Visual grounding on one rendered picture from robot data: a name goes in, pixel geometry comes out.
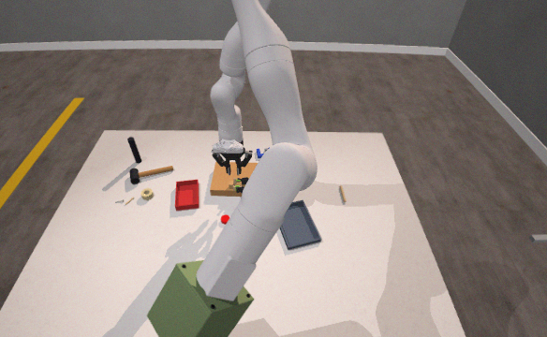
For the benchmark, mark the wooden-handled black mallet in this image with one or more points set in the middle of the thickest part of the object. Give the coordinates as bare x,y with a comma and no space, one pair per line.
135,175

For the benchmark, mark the black spring clamp with green grips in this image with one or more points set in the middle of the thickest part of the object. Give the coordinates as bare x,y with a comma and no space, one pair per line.
238,188

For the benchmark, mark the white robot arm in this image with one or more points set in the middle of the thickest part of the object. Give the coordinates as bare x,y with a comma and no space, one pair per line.
283,171

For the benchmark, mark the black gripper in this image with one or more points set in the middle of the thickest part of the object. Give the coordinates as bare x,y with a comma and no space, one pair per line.
236,157

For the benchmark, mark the light wooden board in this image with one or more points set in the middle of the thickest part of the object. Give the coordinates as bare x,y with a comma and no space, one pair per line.
220,181

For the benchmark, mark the tan hollow cylinder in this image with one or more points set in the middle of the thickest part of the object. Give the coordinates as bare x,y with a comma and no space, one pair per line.
144,193

